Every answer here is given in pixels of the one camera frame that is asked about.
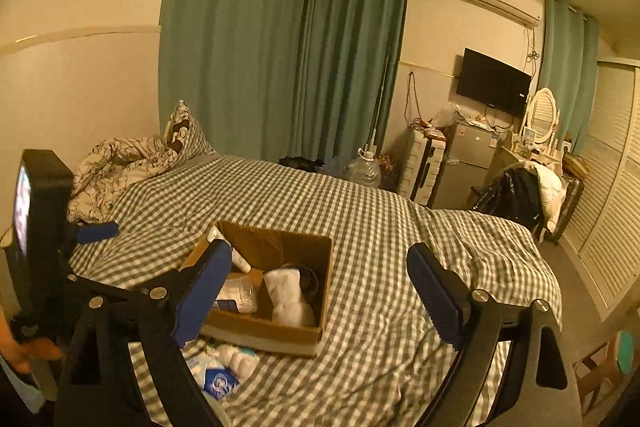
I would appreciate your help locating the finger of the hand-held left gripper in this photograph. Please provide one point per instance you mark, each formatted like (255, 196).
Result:
(97, 232)

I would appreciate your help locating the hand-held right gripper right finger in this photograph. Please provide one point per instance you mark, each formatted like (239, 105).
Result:
(436, 302)

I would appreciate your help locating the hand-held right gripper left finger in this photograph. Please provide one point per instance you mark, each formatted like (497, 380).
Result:
(200, 292)

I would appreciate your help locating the cardboard box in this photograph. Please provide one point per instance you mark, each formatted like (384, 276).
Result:
(280, 242)

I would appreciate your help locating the person's left hand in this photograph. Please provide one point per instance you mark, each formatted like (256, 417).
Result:
(35, 351)

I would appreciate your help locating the clear pack of cotton pads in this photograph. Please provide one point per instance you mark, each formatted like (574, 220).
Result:
(240, 294)

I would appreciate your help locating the white squeeze tube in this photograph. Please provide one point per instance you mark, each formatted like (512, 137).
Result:
(241, 259)

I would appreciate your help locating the crumpled floral blanket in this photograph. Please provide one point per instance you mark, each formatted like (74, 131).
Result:
(115, 172)

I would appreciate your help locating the clear bag of cotton balls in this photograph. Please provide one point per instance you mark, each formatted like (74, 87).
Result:
(240, 359)

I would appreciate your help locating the blue and white packet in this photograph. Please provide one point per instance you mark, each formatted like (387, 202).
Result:
(217, 379)

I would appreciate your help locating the white rolled towel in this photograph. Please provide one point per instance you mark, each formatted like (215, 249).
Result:
(290, 299)

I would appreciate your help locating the checkered bed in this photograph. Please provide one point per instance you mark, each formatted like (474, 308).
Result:
(375, 232)

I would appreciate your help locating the black jacket on chair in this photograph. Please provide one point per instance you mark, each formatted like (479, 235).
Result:
(510, 199)

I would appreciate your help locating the patterned pillow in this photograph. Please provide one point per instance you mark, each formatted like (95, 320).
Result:
(192, 137)

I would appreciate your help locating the white ribbed suitcase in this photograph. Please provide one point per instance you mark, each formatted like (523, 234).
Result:
(420, 167)

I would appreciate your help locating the small grey fridge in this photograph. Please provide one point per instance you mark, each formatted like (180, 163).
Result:
(467, 162)

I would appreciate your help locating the clear water jug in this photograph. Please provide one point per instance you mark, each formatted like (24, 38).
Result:
(364, 172)

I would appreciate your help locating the white padded garment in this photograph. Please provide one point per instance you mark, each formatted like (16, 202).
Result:
(550, 189)

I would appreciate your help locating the dark cloth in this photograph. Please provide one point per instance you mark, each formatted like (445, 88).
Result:
(300, 163)

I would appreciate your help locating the brown suitcase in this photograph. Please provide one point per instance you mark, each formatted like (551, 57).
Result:
(572, 202)

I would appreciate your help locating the cluttered dressing table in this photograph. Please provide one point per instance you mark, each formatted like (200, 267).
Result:
(520, 153)

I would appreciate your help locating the light blue cloth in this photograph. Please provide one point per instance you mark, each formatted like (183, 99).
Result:
(22, 389)

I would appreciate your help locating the clear plastic bag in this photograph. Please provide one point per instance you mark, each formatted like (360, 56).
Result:
(444, 116)

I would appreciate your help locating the wooden stool with teal seat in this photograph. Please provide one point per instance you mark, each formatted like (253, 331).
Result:
(622, 347)

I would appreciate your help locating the thin white pole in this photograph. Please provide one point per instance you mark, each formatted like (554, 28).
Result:
(380, 107)

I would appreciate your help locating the white louvered wardrobe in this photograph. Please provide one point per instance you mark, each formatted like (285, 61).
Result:
(610, 187)

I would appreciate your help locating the white oval mirror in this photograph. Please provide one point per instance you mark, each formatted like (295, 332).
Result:
(542, 114)

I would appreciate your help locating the narrow green curtain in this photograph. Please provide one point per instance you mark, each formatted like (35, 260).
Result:
(570, 67)

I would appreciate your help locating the black wall television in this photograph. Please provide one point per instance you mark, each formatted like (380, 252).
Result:
(492, 79)

